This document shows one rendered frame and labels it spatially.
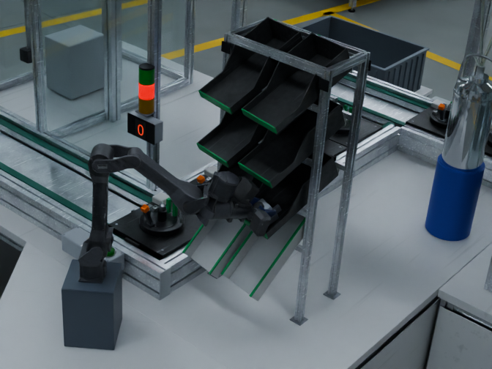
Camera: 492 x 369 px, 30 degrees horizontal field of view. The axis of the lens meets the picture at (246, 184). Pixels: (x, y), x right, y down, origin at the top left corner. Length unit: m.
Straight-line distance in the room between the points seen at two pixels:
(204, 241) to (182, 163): 0.79
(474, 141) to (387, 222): 0.45
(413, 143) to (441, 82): 2.95
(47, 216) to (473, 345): 1.42
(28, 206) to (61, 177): 0.22
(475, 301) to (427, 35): 4.65
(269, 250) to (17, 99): 1.69
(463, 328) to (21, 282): 1.37
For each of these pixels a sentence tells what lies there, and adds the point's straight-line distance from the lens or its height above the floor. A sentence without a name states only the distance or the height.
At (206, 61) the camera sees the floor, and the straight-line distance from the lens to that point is 6.53.
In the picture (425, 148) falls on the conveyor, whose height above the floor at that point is 0.91.
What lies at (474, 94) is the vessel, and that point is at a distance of 2.96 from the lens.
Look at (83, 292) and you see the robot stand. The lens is 2.50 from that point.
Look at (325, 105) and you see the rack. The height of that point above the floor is 1.57.
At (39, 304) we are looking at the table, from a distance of 2.79.
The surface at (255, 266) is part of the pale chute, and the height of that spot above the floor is 1.04.
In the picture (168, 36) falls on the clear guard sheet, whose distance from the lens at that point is 4.12.
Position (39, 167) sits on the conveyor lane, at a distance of 3.35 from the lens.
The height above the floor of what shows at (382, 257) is 0.86.
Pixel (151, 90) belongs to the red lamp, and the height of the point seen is 1.34.
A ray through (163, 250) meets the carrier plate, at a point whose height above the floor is 0.97.
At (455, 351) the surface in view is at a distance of 3.06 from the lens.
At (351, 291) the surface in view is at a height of 0.86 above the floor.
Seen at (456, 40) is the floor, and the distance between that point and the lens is 7.39.
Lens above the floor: 2.57
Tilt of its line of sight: 31 degrees down
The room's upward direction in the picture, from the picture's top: 4 degrees clockwise
